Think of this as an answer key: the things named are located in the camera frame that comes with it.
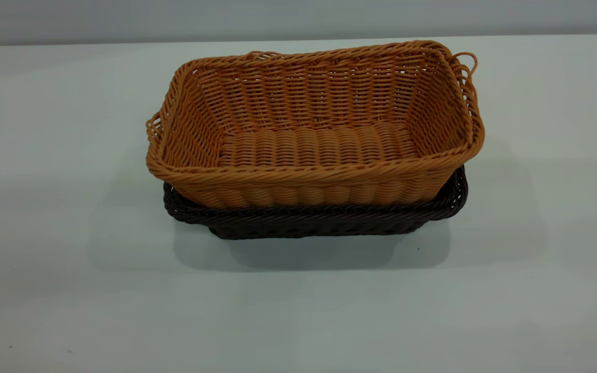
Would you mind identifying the black wicker basket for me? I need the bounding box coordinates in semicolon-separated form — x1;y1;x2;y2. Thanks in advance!
163;166;469;240

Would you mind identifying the orange wicker basket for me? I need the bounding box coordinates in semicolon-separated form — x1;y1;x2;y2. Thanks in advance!
146;40;486;209

